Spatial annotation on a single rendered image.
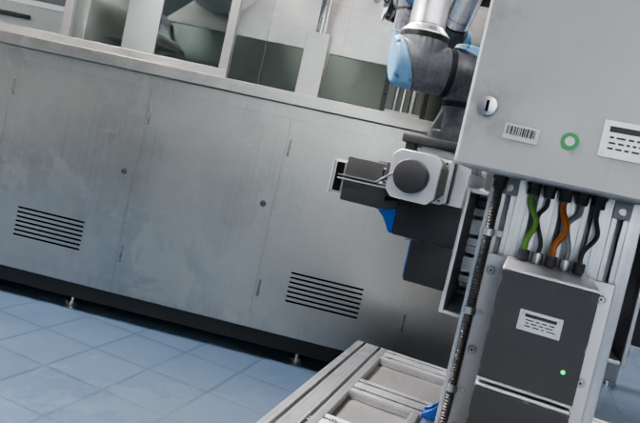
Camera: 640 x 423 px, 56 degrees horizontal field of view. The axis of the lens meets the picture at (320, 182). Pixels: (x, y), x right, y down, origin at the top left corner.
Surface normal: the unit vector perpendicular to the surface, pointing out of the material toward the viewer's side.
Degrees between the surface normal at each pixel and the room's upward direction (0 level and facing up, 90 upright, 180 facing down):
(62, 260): 90
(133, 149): 90
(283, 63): 90
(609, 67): 90
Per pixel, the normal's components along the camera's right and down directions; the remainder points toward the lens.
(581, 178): -0.34, -0.02
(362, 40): -0.11, 0.04
